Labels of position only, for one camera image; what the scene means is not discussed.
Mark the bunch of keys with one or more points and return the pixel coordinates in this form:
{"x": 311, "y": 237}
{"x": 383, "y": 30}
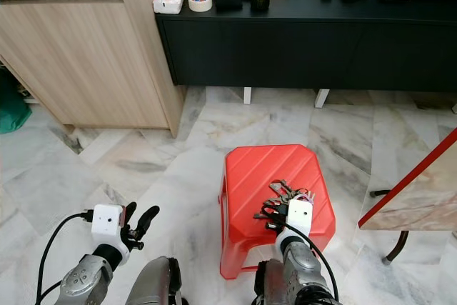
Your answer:
{"x": 285, "y": 191}

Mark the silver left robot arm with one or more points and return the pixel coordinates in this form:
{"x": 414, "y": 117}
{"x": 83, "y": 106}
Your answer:
{"x": 86, "y": 280}

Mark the red plastic stool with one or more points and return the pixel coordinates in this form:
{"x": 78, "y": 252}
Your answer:
{"x": 257, "y": 173}

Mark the grey left robot leg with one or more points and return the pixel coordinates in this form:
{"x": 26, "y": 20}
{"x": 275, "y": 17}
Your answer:
{"x": 156, "y": 282}

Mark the grey robot leg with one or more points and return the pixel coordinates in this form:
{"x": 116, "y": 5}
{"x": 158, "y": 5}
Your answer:
{"x": 156, "y": 282}
{"x": 270, "y": 283}

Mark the grey right robot leg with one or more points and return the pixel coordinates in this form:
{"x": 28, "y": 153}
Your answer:
{"x": 270, "y": 283}

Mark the black metal table leg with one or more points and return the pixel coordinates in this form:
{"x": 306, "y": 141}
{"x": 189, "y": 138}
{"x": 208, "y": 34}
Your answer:
{"x": 398, "y": 246}
{"x": 380, "y": 192}

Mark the marble pattern table top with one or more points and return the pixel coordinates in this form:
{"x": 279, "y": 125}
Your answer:
{"x": 421, "y": 191}

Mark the green bag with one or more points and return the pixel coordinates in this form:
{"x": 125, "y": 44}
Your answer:
{"x": 13, "y": 108}

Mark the black low sideboard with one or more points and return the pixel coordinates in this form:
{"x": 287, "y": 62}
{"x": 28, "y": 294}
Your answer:
{"x": 307, "y": 44}

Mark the light wood cabinet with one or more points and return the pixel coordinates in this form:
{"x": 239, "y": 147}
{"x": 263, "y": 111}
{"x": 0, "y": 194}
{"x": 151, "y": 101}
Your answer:
{"x": 86, "y": 41}

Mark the white tape roll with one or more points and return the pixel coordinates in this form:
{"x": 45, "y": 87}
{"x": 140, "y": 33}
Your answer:
{"x": 200, "y": 1}

